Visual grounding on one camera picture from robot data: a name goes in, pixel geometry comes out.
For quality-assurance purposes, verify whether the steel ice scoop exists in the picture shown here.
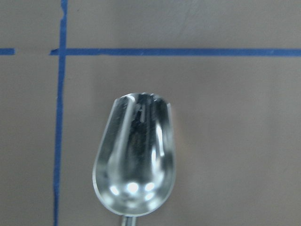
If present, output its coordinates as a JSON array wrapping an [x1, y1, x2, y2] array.
[[92, 93, 176, 226]]

